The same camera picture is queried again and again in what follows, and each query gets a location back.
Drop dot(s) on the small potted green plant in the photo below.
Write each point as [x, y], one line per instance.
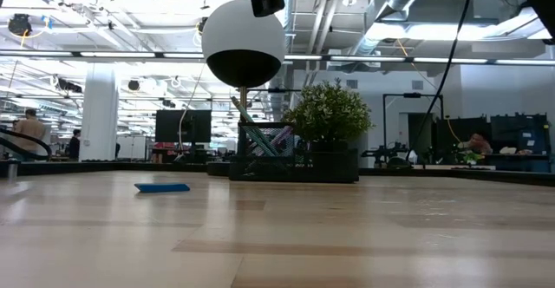
[329, 110]

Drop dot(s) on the long ceiling light strip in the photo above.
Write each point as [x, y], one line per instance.
[368, 58]

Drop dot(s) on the person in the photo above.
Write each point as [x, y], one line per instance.
[477, 142]
[30, 125]
[75, 147]

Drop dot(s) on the wide dark background monitor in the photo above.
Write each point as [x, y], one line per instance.
[455, 127]

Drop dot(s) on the blue eraser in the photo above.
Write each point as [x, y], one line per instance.
[161, 187]

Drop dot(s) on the black aluminium table frame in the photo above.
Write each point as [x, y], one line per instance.
[130, 166]

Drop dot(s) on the black metal gantry frame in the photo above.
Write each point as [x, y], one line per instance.
[412, 96]

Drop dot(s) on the white pillar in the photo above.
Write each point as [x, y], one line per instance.
[99, 114]

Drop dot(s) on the black background robot equipment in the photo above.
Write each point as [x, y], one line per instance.
[381, 152]

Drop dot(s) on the black computer monitor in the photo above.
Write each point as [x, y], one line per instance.
[173, 125]

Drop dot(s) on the white globe lamp black base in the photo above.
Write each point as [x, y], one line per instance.
[243, 28]

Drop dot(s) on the dark blue storage crates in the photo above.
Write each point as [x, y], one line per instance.
[516, 125]

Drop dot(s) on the black mesh desk organizer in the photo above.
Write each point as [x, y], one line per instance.
[325, 166]

